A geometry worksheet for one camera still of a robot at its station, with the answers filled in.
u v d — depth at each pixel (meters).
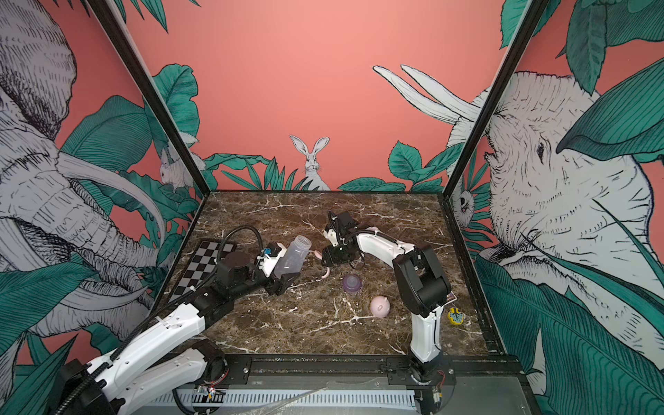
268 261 0.66
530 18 0.70
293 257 0.73
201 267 0.93
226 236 1.06
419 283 0.50
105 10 0.70
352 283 0.90
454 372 0.74
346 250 0.79
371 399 0.70
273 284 0.68
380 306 0.82
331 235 0.88
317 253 0.93
